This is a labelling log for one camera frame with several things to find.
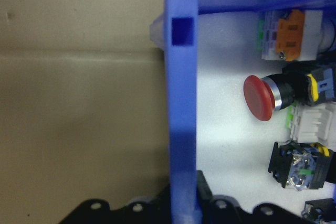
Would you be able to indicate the white foam bin liner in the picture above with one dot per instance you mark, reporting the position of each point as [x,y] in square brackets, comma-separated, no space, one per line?
[223,134]

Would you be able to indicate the red mushroom pushbutton switch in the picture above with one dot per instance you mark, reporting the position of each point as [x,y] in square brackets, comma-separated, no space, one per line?
[258,95]

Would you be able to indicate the black clear contact block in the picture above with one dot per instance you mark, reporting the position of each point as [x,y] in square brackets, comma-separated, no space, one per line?
[299,166]

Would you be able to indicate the black yellow switch block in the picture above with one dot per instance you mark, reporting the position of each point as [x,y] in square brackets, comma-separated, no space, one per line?
[321,211]

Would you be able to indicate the translucent plastic bin clip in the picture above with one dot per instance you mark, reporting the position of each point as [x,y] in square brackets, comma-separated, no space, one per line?
[156,33]

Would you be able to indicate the orange white contact block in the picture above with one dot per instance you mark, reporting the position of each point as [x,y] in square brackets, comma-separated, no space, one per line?
[290,35]

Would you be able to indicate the blue plastic storage bin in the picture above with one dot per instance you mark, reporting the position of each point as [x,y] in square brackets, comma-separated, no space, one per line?
[182,90]

